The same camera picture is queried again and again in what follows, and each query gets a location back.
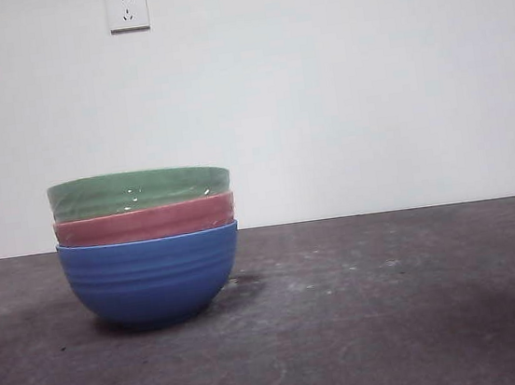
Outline red ribbed bowl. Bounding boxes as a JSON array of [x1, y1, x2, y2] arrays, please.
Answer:
[[51, 190, 239, 253]]

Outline green ribbed bowl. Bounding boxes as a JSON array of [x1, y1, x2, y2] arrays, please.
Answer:
[[45, 159, 235, 225]]

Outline blue ribbed bowl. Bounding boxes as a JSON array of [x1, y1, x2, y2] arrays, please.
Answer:
[[54, 218, 251, 342]]

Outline white wall socket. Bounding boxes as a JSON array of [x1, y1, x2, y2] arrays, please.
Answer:
[[105, 0, 152, 35]]

